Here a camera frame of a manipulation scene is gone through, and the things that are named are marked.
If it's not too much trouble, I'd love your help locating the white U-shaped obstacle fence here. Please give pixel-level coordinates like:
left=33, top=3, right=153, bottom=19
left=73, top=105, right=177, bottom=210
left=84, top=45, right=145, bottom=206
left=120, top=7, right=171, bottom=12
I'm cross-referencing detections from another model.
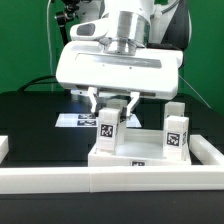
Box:
left=0, top=135, right=224, bottom=194

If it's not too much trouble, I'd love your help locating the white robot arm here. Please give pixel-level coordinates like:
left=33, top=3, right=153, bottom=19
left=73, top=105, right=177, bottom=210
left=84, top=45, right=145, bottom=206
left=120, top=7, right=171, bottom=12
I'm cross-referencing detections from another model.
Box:
left=56, top=0, right=192, bottom=114

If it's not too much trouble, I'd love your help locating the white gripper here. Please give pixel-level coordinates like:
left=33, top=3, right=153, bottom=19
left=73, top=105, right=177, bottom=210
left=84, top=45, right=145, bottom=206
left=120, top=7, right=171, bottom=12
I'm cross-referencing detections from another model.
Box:
left=56, top=41, right=183, bottom=118

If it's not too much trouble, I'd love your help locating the white square table top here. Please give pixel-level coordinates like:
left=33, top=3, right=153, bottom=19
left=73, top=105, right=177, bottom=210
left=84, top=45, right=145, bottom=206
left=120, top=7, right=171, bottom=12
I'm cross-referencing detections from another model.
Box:
left=88, top=128, right=191, bottom=167

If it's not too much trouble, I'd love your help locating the black cable bundle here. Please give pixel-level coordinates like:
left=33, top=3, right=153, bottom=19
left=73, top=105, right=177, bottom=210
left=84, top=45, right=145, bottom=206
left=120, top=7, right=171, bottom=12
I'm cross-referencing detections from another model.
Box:
left=18, top=74, right=59, bottom=93

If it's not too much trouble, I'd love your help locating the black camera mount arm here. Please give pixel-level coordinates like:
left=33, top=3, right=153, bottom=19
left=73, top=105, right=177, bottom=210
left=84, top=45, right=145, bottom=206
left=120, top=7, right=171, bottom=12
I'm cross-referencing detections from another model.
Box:
left=55, top=0, right=80, bottom=45

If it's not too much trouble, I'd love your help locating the thin white cable left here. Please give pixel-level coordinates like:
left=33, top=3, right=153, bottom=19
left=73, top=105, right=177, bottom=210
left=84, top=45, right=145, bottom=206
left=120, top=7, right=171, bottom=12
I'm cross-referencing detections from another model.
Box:
left=46, top=0, right=55, bottom=92

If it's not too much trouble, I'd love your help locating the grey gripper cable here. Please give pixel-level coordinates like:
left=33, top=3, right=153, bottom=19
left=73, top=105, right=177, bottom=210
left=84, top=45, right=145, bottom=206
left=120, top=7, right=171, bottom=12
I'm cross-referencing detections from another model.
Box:
left=178, top=74, right=213, bottom=110

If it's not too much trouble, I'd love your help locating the white sheet with markers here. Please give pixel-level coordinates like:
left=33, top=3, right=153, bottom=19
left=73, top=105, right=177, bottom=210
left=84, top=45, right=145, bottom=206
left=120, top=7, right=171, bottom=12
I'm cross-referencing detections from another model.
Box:
left=55, top=113, right=141, bottom=128

